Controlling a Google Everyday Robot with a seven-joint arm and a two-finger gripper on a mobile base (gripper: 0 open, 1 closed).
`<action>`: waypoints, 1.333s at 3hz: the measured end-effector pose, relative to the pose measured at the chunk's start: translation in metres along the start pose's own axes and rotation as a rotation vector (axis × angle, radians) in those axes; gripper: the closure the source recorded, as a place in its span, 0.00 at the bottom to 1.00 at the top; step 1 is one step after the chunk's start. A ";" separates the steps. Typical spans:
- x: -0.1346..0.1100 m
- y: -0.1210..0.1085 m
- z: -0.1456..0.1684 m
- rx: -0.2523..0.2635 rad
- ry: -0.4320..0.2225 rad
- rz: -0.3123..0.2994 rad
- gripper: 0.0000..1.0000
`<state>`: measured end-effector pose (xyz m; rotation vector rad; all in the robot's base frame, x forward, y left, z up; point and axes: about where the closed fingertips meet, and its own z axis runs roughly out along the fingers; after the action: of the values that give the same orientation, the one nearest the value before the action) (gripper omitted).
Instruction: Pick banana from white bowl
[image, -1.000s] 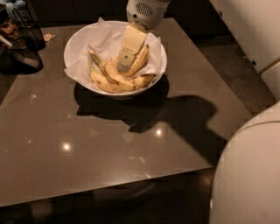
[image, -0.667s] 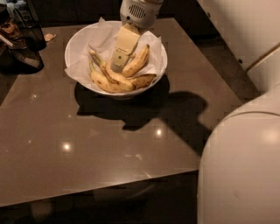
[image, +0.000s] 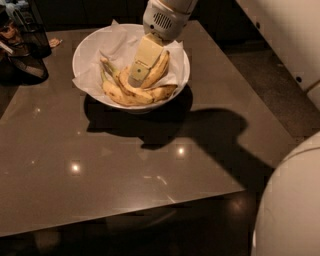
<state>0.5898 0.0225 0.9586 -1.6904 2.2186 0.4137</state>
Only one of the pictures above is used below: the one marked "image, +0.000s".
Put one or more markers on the lower right yellow banana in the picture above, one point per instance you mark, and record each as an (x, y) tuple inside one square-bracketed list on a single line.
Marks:
[(162, 92)]

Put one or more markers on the curved yellow banana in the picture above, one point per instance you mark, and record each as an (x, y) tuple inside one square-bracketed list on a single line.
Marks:
[(140, 96)]

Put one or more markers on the upper right yellow banana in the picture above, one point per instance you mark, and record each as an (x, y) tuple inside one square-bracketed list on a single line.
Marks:
[(157, 71)]

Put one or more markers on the black mesh basket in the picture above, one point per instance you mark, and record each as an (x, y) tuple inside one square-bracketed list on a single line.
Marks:
[(30, 46)]

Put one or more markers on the small crumpled wrapper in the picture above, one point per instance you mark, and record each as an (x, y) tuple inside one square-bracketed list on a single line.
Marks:
[(54, 42)]

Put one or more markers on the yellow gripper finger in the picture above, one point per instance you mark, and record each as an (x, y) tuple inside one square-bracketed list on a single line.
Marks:
[(142, 73)]

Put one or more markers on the white ceramic bowl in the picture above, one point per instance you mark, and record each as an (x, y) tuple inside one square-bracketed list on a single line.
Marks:
[(86, 56)]

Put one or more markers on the dark items at left edge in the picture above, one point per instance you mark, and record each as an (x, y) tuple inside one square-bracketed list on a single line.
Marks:
[(8, 36)]

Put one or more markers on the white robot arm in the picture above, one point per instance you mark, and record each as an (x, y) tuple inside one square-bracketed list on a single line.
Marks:
[(278, 213)]

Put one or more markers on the white paper liner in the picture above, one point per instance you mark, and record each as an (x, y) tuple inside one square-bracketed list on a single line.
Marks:
[(113, 43)]

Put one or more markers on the bottom left yellow banana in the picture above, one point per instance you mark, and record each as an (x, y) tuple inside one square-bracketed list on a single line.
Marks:
[(115, 93)]

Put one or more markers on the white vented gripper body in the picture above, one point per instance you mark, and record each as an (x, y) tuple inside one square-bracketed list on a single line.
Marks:
[(164, 22)]

